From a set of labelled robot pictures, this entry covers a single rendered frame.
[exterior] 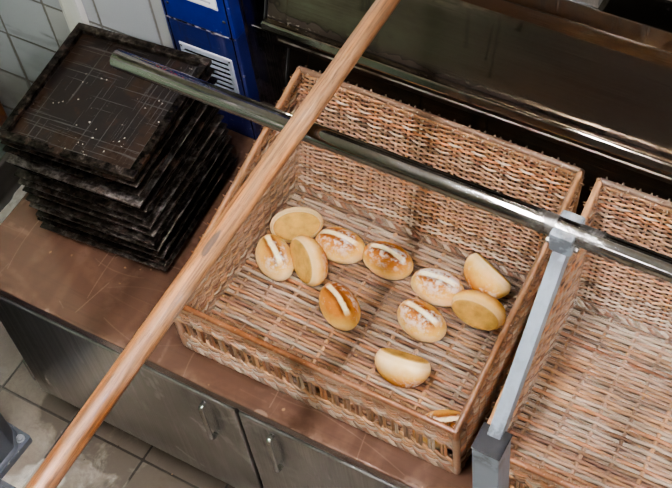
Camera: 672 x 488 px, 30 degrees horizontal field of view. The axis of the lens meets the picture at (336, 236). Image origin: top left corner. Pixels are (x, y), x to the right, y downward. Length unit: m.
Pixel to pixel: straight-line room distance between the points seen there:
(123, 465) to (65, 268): 0.60
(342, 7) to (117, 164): 0.46
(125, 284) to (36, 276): 0.18
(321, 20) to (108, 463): 1.18
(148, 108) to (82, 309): 0.40
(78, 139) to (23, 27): 0.66
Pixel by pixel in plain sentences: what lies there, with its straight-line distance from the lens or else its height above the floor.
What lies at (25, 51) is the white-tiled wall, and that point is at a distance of 2.90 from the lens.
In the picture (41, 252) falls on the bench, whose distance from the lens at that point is 2.46.
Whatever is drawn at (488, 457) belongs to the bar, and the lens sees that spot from 1.71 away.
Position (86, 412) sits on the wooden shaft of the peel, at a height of 1.20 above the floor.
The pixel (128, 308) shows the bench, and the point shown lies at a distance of 2.33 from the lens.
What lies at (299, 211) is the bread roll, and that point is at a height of 0.65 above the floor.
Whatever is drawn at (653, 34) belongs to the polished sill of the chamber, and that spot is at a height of 1.17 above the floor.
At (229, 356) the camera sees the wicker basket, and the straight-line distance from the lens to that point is 2.18.
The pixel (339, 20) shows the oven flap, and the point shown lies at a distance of 2.14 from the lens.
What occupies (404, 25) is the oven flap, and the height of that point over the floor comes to 1.01.
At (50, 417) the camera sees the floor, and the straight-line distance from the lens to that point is 2.95.
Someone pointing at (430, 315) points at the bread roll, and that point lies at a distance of 2.17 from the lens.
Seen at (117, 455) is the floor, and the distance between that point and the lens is 2.86.
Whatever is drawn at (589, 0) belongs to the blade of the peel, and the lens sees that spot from 1.86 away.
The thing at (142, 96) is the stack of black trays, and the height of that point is 0.87.
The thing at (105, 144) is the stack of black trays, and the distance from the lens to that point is 2.18.
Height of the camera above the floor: 2.50
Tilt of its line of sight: 55 degrees down
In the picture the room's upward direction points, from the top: 9 degrees counter-clockwise
